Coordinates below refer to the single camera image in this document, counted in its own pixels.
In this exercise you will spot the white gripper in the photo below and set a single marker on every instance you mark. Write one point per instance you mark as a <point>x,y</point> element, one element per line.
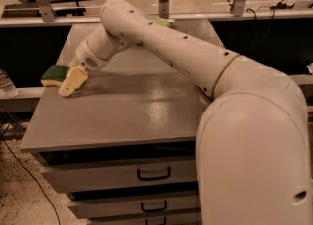
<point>85,56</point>

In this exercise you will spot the clear plastic water bottle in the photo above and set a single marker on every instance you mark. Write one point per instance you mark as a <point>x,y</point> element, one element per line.
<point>7,85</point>

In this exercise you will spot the left metal bracket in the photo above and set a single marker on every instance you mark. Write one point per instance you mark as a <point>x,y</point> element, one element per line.
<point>46,11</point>

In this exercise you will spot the grey drawer cabinet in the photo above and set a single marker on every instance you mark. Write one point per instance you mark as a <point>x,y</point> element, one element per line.
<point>136,107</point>

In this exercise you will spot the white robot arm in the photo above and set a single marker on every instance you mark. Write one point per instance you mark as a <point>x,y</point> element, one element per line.
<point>252,143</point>

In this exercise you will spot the green jalapeno chip bag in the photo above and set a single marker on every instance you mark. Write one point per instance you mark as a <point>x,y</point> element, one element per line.
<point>160,21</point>

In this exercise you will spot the middle grey drawer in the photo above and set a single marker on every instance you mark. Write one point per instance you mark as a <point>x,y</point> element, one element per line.
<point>133,205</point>

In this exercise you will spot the top grey drawer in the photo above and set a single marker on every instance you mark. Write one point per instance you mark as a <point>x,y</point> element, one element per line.
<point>116,174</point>

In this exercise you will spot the grey drawer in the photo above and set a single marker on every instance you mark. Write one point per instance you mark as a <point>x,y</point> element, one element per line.
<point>168,218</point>
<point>133,205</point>
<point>116,174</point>

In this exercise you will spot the bottom grey drawer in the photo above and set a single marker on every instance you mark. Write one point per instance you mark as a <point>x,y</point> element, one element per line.
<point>168,218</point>

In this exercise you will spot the green and yellow sponge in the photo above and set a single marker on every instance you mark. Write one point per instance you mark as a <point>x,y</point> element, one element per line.
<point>54,76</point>

